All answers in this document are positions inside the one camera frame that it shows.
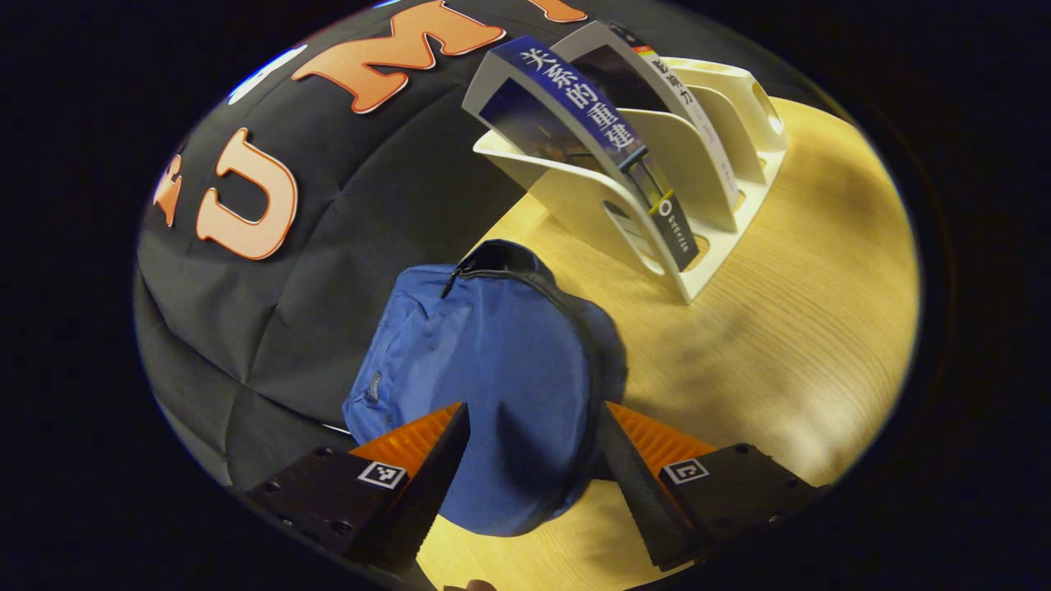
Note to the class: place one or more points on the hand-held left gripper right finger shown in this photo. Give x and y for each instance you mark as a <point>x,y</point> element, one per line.
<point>636,492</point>

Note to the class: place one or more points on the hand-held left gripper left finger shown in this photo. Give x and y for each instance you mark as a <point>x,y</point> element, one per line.
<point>431,492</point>

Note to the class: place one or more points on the blue schoolbag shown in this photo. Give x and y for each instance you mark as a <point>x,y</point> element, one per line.
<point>509,369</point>

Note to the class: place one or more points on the white bookshelf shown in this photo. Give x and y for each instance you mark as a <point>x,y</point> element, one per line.
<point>575,193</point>

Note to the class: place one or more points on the grey and white book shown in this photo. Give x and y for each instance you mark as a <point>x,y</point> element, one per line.
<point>698,119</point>

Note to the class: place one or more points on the blue cover book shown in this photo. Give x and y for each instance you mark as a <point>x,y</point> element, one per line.
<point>575,90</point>

